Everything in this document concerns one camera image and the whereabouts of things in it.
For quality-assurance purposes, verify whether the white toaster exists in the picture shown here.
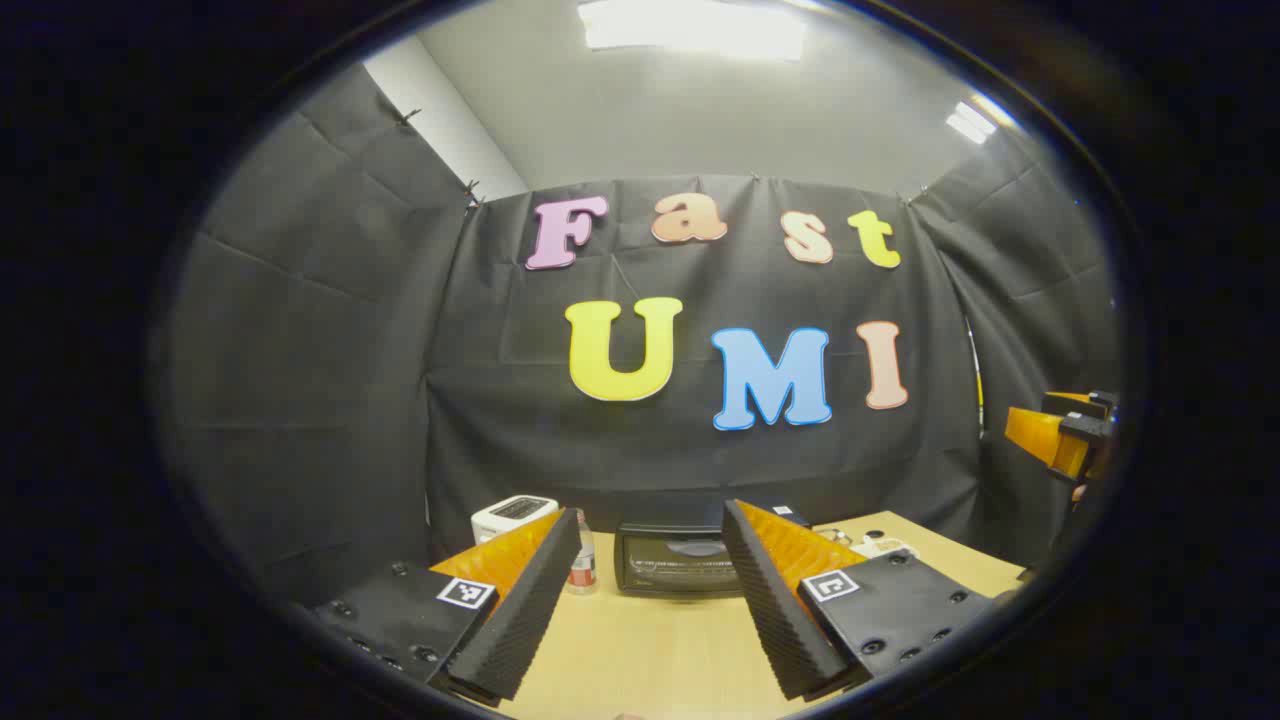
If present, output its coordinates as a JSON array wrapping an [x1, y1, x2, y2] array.
[[471, 495, 559, 546]]

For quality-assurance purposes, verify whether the clear plastic bottle red label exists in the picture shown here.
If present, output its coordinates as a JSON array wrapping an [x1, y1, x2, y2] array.
[[566, 508, 598, 596]]

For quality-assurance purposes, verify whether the large ceiling light panel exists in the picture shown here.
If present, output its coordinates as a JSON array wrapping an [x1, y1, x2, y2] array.
[[578, 0, 807, 61]]

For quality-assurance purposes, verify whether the small ceiling light panel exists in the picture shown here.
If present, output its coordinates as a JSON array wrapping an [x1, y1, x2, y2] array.
[[946, 95, 1016, 146]]

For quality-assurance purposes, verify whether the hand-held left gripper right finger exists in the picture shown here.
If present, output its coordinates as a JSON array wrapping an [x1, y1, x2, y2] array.
[[722, 499, 996, 701]]

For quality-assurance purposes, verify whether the black backdrop cloth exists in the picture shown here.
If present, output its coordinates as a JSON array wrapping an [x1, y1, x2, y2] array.
[[160, 60, 1121, 611]]

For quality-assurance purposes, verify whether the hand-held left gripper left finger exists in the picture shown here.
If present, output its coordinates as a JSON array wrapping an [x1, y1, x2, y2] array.
[[315, 508, 583, 706]]

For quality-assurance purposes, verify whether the black electric oven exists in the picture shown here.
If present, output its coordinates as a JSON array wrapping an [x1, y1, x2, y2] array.
[[613, 505, 813, 599]]

